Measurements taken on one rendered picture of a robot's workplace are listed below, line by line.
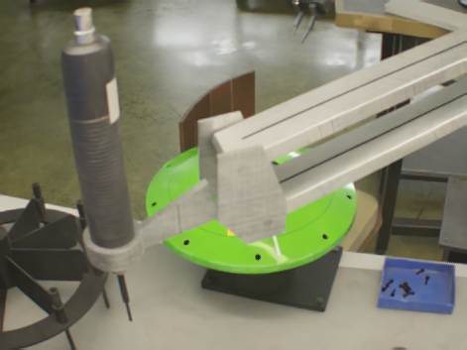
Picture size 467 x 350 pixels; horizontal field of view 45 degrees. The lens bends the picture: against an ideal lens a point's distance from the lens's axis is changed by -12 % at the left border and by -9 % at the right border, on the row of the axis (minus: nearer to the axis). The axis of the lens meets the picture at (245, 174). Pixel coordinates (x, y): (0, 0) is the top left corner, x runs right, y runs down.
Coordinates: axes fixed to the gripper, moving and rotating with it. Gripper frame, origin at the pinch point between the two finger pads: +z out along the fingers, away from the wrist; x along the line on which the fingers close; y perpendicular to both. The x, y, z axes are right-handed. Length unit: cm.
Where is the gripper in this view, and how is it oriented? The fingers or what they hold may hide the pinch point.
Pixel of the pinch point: (296, 41)
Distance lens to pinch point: 108.1
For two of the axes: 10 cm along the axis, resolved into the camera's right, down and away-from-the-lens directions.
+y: -3.0, -2.9, -9.1
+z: -3.8, 9.1, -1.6
